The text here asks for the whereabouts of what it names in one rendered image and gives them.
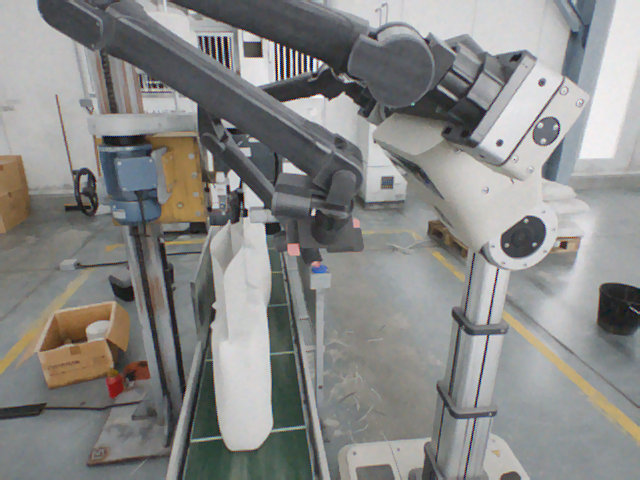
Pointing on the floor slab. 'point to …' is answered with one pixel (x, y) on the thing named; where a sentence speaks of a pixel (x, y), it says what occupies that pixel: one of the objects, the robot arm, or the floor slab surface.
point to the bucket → (619, 308)
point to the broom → (70, 167)
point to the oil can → (114, 382)
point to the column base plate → (135, 428)
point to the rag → (136, 371)
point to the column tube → (129, 82)
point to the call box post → (319, 354)
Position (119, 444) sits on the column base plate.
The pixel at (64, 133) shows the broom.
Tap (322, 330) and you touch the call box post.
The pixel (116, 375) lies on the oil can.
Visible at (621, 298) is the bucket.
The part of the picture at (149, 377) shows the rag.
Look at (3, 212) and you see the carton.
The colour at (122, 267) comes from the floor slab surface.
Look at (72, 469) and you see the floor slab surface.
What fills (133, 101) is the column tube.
